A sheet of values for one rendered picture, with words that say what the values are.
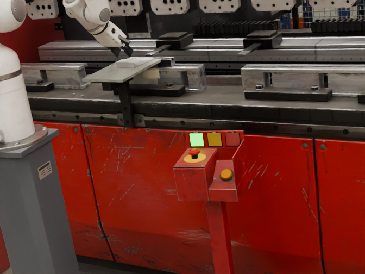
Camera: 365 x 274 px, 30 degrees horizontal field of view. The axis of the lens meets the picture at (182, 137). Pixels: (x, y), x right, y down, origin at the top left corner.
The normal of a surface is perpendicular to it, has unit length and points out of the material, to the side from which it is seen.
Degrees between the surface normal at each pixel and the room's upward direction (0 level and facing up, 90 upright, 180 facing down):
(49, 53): 90
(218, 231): 90
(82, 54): 90
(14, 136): 90
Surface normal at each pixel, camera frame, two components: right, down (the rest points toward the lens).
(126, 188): -0.48, 0.36
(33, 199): 0.33, 0.29
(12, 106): 0.53, 0.22
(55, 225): 0.90, 0.04
